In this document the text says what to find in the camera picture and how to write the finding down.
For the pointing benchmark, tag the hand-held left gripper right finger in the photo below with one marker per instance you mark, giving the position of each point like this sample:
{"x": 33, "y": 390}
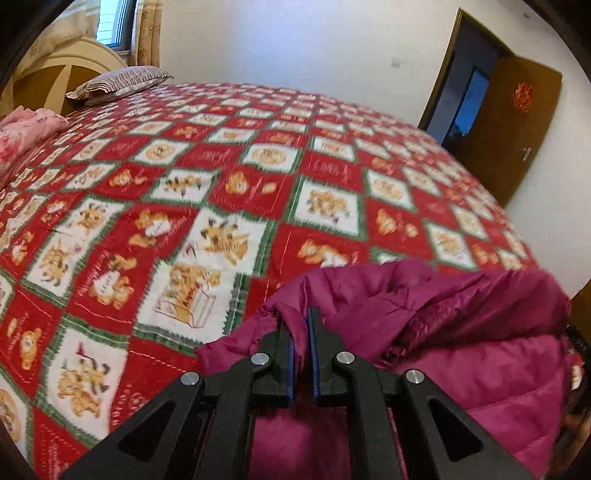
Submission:
{"x": 315, "y": 364}

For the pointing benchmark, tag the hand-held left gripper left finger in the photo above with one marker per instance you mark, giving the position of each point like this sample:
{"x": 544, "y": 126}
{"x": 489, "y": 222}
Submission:
{"x": 290, "y": 369}

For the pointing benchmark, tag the purple puffer jacket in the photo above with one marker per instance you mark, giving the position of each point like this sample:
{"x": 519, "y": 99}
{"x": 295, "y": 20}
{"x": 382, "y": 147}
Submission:
{"x": 461, "y": 346}

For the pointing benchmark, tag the red patterned bedsheet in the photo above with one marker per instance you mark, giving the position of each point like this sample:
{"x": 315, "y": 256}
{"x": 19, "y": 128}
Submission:
{"x": 184, "y": 207}

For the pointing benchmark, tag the brown wooden door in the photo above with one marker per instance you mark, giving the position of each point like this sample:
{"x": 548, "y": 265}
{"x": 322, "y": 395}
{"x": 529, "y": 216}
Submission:
{"x": 503, "y": 147}

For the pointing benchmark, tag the striped pillow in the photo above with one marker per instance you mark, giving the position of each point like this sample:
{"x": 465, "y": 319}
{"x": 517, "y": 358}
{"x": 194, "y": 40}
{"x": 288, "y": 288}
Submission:
{"x": 120, "y": 82}

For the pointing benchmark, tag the red paper door decoration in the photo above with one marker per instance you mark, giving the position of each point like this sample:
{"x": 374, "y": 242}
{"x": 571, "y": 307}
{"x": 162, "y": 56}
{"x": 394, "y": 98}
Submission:
{"x": 522, "y": 97}

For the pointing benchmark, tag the pink folded blanket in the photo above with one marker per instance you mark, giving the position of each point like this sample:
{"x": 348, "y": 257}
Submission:
{"x": 23, "y": 134}

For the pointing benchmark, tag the narrow cream floral curtain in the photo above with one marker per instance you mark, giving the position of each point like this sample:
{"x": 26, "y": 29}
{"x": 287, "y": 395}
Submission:
{"x": 148, "y": 32}

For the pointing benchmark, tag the cream wooden headboard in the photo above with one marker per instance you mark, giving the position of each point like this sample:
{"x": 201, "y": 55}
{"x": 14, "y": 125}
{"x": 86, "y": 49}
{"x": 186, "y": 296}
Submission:
{"x": 51, "y": 69}

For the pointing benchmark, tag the window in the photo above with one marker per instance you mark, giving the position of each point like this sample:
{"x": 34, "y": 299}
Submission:
{"x": 117, "y": 23}

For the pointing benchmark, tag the wide cream floral curtain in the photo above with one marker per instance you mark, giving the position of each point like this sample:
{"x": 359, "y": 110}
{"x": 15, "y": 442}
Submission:
{"x": 64, "y": 27}

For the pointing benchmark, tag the dark wooden door frame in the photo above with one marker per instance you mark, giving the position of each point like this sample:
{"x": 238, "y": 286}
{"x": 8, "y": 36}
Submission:
{"x": 443, "y": 69}

